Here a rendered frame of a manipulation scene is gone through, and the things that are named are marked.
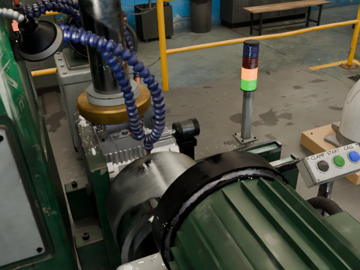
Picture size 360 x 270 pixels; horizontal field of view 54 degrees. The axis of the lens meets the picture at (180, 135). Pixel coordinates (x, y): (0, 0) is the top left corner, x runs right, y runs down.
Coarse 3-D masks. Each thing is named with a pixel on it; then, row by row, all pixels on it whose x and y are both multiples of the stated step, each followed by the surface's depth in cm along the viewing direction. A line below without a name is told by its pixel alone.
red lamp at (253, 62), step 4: (244, 60) 132; (248, 60) 131; (252, 60) 130; (256, 60) 131; (244, 64) 132; (248, 64) 131; (252, 64) 131; (256, 64) 132; (244, 68) 133; (248, 68) 132; (252, 68) 132
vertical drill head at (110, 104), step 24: (96, 0) 71; (120, 0) 75; (96, 24) 74; (120, 24) 76; (96, 48) 76; (96, 72) 80; (96, 96) 81; (120, 96) 81; (144, 96) 85; (96, 120) 81; (120, 120) 81
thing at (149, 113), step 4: (76, 108) 120; (152, 108) 112; (148, 112) 112; (152, 112) 112; (144, 116) 112; (148, 116) 112; (152, 116) 113; (144, 120) 112; (148, 120) 113; (152, 120) 114; (92, 124) 107; (144, 124) 110; (148, 124) 114; (152, 124) 114; (148, 128) 114; (152, 128) 115
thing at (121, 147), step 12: (96, 132) 91; (108, 132) 96; (120, 132) 94; (144, 132) 90; (108, 144) 87; (120, 144) 88; (132, 144) 90; (108, 156) 89; (120, 156) 90; (132, 156) 92
